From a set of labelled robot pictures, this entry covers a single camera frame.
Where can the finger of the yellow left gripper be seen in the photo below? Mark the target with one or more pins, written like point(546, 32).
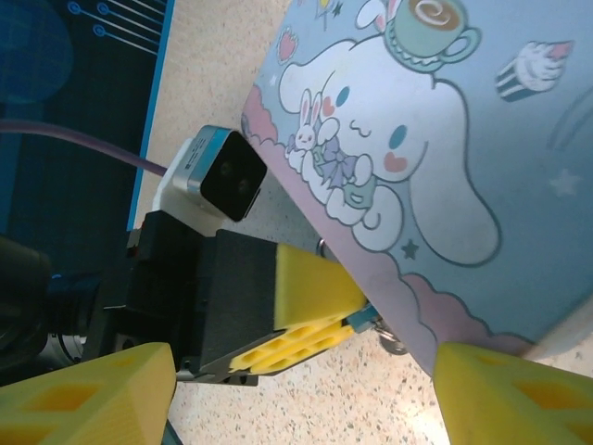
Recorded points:
point(287, 347)
point(310, 287)

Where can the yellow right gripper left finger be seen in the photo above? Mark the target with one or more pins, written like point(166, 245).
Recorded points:
point(83, 403)

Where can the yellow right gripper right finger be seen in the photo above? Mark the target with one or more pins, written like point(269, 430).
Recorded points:
point(519, 403)

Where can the small blue padlock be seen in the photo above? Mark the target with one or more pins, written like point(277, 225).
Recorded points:
point(359, 321)

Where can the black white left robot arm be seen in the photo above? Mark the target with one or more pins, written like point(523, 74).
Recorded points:
point(23, 287)

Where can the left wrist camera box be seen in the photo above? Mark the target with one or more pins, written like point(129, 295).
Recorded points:
point(231, 176)

